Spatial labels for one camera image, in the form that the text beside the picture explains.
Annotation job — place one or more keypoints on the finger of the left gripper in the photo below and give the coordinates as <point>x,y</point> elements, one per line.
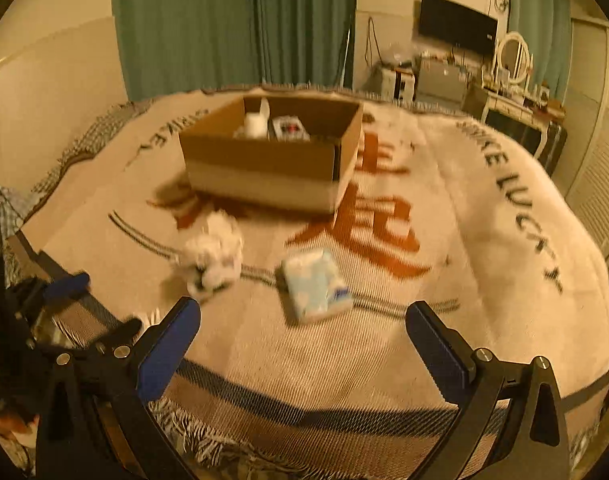
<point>118,340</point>
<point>67,287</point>

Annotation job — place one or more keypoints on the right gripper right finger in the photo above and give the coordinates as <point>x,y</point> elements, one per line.
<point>532,443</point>

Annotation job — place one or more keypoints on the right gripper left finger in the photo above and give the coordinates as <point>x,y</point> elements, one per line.
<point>72,443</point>

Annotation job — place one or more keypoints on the white cloth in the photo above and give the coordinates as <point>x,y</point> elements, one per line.
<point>212,259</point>

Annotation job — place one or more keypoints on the blue white tissue pack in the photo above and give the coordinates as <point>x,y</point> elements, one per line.
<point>316,288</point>

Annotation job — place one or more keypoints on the tissue pack with barcode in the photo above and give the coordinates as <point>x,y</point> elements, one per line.
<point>289,129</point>

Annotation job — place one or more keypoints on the checkered bed sheet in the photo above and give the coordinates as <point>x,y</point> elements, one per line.
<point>16,207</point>

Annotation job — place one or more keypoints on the cream printed blanket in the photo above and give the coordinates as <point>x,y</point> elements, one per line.
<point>303,367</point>

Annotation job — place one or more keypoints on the brown cardboard box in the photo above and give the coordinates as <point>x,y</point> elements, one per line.
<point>305,176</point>

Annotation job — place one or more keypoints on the large green curtain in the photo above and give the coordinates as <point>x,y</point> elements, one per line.
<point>169,46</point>

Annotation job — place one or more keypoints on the white louvered wardrobe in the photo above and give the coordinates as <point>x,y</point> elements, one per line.
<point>582,173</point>

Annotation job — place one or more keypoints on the white dressing table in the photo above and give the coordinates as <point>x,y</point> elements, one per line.
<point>541,138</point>

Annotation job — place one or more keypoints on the white storage cabinet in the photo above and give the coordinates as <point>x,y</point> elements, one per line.
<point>396,84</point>

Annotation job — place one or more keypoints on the grey mini fridge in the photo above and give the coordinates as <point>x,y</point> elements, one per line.
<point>441,83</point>

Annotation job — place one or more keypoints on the white oval mirror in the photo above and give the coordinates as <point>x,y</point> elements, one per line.
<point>513,62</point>

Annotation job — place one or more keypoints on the narrow green curtain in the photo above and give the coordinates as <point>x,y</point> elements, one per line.
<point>546,27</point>

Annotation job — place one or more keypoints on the black wall television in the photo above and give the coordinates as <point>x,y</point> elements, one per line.
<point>458,26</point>

